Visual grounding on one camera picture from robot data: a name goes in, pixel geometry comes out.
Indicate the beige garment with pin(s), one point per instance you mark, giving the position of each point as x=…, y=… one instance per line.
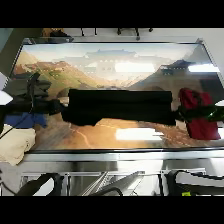
x=15, y=145

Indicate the dark grey garment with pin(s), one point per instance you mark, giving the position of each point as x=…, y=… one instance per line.
x=18, y=90

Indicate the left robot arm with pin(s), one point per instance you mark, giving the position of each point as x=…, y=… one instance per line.
x=36, y=107

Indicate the red garment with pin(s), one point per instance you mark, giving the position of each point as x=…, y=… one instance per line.
x=201, y=128

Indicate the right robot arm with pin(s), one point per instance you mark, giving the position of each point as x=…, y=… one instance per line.
x=200, y=113

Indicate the black shirt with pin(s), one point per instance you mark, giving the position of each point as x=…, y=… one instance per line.
x=120, y=106

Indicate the silver frame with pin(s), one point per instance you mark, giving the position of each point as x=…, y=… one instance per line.
x=116, y=156

